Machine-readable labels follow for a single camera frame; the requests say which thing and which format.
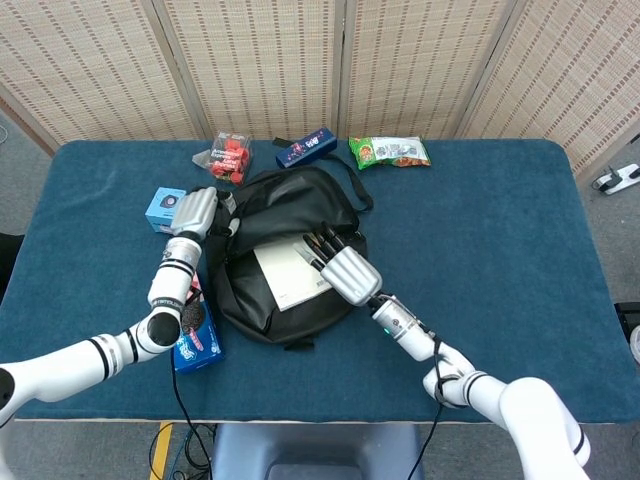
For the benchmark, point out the woven folding screen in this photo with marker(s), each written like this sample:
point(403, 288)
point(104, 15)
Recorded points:
point(270, 65)

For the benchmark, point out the white and yellow notebook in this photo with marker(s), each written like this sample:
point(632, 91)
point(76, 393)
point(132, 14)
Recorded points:
point(285, 275)

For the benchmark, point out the blue oreo cookie box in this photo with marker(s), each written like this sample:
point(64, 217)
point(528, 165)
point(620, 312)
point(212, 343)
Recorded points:
point(202, 350)

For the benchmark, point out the black box on floor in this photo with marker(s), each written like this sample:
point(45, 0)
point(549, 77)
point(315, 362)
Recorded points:
point(627, 320)

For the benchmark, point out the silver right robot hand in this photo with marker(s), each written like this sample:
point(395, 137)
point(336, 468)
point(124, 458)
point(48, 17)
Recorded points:
point(350, 277)

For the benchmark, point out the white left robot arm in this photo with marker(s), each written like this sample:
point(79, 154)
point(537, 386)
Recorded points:
point(167, 285)

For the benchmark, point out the red snack packet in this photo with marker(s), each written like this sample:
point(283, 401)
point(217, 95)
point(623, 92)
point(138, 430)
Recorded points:
point(231, 157)

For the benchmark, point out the white power strip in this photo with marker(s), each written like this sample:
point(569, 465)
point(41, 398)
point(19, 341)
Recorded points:
point(617, 179)

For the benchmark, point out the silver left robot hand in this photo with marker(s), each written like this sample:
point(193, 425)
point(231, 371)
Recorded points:
point(195, 212)

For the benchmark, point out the blue table cloth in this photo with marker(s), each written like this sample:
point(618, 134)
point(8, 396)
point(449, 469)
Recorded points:
point(500, 240)

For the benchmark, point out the light blue cube box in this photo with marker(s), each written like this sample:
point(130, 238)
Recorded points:
point(160, 205)

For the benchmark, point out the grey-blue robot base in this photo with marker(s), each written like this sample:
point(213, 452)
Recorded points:
point(315, 445)

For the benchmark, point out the dark blue long box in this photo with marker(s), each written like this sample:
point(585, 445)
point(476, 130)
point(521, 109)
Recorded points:
point(306, 149)

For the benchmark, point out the green snack bag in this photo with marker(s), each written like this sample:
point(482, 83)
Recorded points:
point(390, 152)

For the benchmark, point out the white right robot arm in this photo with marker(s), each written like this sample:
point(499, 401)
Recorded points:
point(535, 410)

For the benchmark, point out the black backpack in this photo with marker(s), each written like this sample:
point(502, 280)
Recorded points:
point(285, 210)

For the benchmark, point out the black chair seat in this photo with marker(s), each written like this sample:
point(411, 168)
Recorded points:
point(10, 265)

